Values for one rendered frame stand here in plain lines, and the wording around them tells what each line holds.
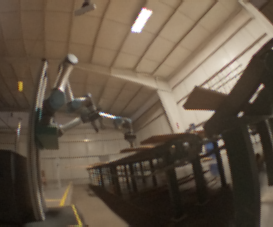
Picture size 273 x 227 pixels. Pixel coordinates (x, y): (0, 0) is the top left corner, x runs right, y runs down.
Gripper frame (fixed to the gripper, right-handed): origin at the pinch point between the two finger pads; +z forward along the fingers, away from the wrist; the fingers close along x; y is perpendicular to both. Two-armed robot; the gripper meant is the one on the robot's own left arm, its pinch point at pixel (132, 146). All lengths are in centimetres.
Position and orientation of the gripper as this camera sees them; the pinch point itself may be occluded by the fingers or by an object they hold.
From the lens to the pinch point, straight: 145.2
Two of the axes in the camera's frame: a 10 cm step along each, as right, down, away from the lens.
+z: 1.8, 9.1, -3.6
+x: 8.2, 0.6, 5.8
